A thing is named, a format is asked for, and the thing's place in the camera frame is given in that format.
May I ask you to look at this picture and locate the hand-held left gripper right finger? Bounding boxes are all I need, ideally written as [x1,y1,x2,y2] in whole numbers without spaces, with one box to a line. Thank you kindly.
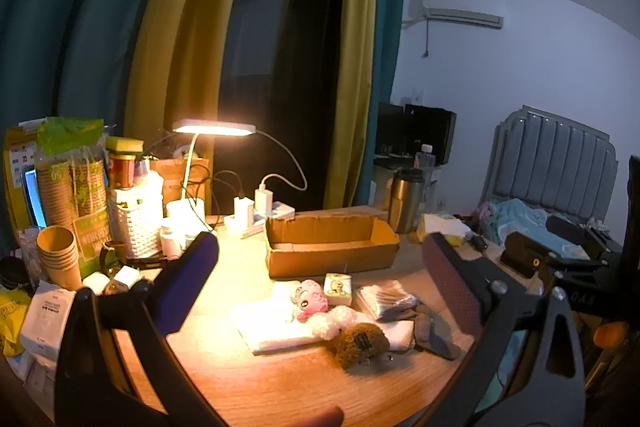
[422,232,587,427]

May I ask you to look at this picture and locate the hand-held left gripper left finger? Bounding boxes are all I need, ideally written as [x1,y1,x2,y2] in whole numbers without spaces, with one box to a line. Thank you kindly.
[54,231,231,427]

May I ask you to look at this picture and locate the white waffle paper towel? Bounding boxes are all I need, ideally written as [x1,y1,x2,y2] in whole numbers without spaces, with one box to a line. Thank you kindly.
[229,281,417,356]

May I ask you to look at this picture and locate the brown plush toy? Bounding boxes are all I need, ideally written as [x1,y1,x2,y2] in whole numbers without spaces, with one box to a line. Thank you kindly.
[331,322,392,372]

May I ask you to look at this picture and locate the pink plush toy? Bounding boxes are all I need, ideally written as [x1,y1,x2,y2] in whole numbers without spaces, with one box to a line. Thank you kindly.
[292,278,331,322]

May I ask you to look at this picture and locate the cardboard box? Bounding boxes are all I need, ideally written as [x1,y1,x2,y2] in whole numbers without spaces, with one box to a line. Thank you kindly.
[264,213,402,280]

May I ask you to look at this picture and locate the person's left hand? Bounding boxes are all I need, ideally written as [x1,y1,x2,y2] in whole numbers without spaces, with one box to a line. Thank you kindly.
[284,406,344,427]

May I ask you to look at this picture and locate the white pill bottle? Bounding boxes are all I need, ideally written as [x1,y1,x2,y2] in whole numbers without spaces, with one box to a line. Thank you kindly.
[159,222,185,259]

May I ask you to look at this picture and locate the grey gloves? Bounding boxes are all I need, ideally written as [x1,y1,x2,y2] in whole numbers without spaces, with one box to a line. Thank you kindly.
[414,303,463,361]

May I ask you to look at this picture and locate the small black device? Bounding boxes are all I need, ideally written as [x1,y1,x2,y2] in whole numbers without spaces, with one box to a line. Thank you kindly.
[466,231,490,254]

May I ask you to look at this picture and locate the yellow tissue pack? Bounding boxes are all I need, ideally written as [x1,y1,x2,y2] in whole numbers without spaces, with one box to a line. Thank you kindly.
[416,212,469,249]

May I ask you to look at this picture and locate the clear pack of cotton swabs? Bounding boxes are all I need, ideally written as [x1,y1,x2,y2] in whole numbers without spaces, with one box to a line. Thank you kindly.
[355,281,420,324]

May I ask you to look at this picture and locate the white woven basket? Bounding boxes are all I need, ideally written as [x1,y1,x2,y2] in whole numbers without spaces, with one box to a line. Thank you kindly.
[115,188,166,259]

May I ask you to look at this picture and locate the light blue blanket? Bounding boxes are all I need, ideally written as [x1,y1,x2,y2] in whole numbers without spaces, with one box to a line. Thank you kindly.
[477,198,593,260]

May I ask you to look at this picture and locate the steel tumbler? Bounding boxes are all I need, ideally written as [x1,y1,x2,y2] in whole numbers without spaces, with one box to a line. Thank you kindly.
[388,167,426,235]

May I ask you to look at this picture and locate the brown paper bag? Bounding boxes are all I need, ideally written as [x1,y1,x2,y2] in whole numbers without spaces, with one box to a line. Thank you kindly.
[149,156,212,214]

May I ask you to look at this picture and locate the white power strip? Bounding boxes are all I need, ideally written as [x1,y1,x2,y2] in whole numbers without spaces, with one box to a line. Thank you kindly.
[223,203,297,239]

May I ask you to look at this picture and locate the small green tissue pack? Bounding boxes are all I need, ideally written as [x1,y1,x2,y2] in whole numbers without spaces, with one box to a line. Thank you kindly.
[323,272,354,307]

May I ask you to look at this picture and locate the grey padded headboard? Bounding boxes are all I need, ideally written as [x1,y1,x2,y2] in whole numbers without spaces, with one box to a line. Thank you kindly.
[481,105,620,249]

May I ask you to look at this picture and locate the white fluffy toy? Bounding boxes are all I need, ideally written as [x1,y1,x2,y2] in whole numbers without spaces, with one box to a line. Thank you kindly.
[311,306,359,341]

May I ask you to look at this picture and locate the red jar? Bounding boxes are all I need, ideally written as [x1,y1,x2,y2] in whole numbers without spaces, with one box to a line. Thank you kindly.
[106,151,144,191]

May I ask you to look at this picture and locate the clear water bottle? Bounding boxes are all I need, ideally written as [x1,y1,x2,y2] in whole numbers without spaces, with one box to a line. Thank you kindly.
[414,143,437,168]

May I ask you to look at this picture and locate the stack of brown paper cups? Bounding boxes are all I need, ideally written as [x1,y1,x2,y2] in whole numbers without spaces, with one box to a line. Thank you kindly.
[35,225,84,292]

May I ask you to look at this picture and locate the bagged paper cups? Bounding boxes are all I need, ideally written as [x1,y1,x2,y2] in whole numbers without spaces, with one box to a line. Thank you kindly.
[34,116,115,279]

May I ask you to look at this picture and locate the yellow green sponge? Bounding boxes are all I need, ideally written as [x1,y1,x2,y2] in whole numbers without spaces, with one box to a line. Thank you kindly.
[104,135,147,156]

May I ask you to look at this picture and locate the white face mask box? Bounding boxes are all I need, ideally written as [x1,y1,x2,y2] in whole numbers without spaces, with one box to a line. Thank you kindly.
[19,281,77,364]

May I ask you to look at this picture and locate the white desk lamp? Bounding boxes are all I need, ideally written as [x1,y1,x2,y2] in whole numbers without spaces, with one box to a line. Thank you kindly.
[165,117,259,233]

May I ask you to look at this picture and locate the black monitor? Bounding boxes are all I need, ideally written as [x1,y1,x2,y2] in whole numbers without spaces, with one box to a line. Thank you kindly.
[376,101,458,166]

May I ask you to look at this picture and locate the yellow plastic bag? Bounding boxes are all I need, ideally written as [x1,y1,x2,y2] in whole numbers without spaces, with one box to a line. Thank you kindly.
[0,288,32,359]

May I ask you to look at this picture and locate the yellow box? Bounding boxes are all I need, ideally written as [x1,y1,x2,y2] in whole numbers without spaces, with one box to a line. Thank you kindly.
[2,126,47,249]

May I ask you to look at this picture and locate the yellow curtain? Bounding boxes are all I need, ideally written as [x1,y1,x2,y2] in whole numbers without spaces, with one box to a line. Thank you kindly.
[122,0,266,168]
[322,0,379,210]

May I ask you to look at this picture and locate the white air conditioner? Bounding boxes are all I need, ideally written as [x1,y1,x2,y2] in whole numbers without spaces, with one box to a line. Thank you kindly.
[408,0,504,31]

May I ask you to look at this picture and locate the white charger with black cable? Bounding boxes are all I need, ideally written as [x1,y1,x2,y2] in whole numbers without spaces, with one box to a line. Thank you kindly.
[233,196,256,229]

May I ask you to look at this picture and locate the black charging cable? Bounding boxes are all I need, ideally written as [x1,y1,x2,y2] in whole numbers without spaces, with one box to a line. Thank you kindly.
[177,171,246,228]

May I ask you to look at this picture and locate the white charging cable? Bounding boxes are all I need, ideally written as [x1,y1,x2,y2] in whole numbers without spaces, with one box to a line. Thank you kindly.
[257,128,309,194]

